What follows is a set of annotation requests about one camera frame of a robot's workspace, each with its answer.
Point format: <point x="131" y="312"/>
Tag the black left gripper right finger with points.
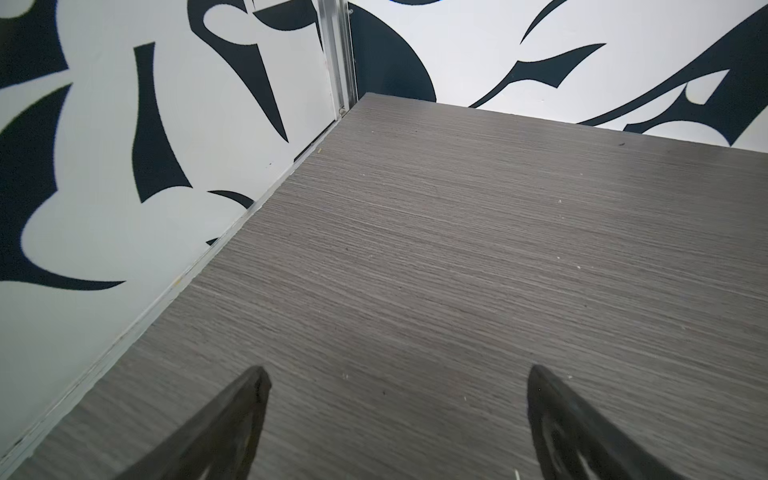
<point x="573" y="440"/>

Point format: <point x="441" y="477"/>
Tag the aluminium cage frame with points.
<point x="336" y="35"/>

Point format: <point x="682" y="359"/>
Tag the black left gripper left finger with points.
<point x="219" y="442"/>

